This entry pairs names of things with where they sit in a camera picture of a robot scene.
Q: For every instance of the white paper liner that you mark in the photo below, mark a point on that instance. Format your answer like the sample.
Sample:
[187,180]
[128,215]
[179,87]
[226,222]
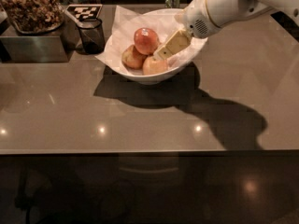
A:
[130,22]

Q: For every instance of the black white marker tag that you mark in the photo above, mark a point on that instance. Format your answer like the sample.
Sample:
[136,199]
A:
[85,11]

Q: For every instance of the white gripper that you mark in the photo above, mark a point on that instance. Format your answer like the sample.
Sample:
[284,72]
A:
[195,20]

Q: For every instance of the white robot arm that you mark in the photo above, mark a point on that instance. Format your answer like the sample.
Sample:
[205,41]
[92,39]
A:
[225,12]

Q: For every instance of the red apple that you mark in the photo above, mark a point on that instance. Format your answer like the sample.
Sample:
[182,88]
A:
[132,58]
[146,40]

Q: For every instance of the black mesh cup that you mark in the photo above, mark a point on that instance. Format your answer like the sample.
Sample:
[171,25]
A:
[92,35]

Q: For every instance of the front yellow-red apple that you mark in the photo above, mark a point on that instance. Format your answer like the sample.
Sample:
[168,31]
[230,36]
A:
[151,66]

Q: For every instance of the left red apple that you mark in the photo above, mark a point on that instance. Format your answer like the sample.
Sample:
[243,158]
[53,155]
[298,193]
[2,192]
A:
[132,58]

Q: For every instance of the stainless steel box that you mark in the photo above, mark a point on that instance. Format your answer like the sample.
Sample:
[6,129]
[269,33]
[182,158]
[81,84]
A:
[53,47]

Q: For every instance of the top red apple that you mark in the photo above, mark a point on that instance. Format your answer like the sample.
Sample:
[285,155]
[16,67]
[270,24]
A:
[146,40]

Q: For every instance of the white ceramic bowl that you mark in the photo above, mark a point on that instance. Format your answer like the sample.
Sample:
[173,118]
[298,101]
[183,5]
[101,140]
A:
[140,75]

